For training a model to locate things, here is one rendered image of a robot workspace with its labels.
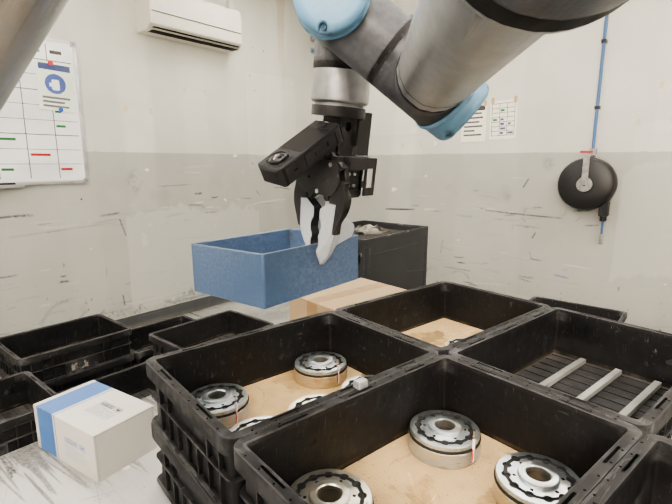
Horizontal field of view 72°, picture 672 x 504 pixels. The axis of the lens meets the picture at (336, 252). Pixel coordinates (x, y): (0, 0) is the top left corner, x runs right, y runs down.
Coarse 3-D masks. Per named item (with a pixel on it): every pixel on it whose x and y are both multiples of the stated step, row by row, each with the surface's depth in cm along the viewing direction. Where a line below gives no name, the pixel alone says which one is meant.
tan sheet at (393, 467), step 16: (384, 448) 68; (400, 448) 68; (496, 448) 68; (352, 464) 64; (368, 464) 64; (384, 464) 64; (400, 464) 64; (416, 464) 64; (480, 464) 64; (368, 480) 61; (384, 480) 61; (400, 480) 61; (416, 480) 61; (432, 480) 61; (448, 480) 61; (464, 480) 61; (480, 480) 61; (384, 496) 58; (400, 496) 58; (416, 496) 58; (432, 496) 58; (448, 496) 58; (464, 496) 58; (480, 496) 58
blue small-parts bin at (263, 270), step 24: (216, 240) 68; (240, 240) 72; (264, 240) 76; (288, 240) 80; (216, 264) 62; (240, 264) 59; (264, 264) 56; (288, 264) 60; (312, 264) 63; (336, 264) 68; (216, 288) 63; (240, 288) 60; (264, 288) 57; (288, 288) 60; (312, 288) 64
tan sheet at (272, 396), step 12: (288, 372) 93; (348, 372) 93; (360, 372) 93; (252, 384) 88; (264, 384) 88; (276, 384) 88; (288, 384) 88; (252, 396) 83; (264, 396) 83; (276, 396) 83; (288, 396) 83; (300, 396) 83; (252, 408) 79; (264, 408) 79; (276, 408) 79
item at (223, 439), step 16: (304, 320) 94; (352, 320) 93; (240, 336) 85; (384, 336) 86; (400, 336) 85; (176, 352) 78; (192, 352) 79; (432, 352) 78; (160, 368) 72; (400, 368) 72; (160, 384) 69; (176, 384) 66; (352, 384) 66; (176, 400) 64; (192, 400) 62; (320, 400) 62; (192, 416) 60; (208, 416) 59; (288, 416) 58; (208, 432) 57; (224, 432) 55; (240, 432) 55; (224, 448) 54
